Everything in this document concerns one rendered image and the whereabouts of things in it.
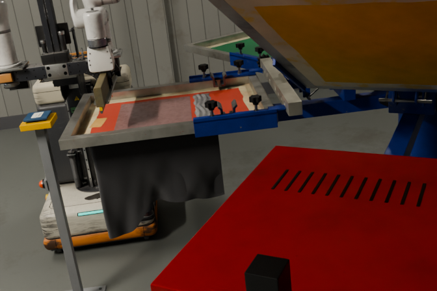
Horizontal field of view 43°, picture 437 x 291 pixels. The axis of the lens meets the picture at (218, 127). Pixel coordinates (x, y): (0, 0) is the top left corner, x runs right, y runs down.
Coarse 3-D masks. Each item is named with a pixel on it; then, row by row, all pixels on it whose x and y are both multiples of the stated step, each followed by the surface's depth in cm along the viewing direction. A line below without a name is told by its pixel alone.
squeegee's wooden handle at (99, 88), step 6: (102, 72) 222; (102, 78) 214; (108, 78) 223; (96, 84) 207; (102, 84) 207; (108, 84) 221; (96, 90) 203; (102, 90) 205; (108, 90) 219; (96, 96) 204; (102, 96) 204; (96, 102) 205; (102, 102) 205
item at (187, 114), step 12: (192, 108) 228; (216, 108) 225; (228, 108) 223; (240, 108) 221; (108, 120) 225; (120, 120) 224; (132, 120) 222; (144, 120) 220; (156, 120) 219; (168, 120) 217; (180, 120) 216; (192, 120) 214; (96, 132) 214
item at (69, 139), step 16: (240, 80) 253; (256, 80) 244; (112, 96) 251; (128, 96) 252; (80, 112) 227; (144, 128) 201; (160, 128) 200; (176, 128) 200; (192, 128) 201; (64, 144) 199; (80, 144) 200; (96, 144) 200
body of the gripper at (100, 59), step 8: (88, 48) 216; (96, 48) 214; (104, 48) 216; (88, 56) 217; (96, 56) 217; (104, 56) 217; (112, 56) 218; (88, 64) 218; (96, 64) 218; (104, 64) 218; (112, 64) 219; (96, 72) 220
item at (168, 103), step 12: (168, 96) 248; (180, 96) 246; (192, 96) 244; (216, 96) 240; (228, 96) 238; (240, 96) 237; (108, 108) 240; (120, 108) 238; (132, 108) 236; (144, 108) 235; (156, 108) 233; (168, 108) 231; (180, 108) 229
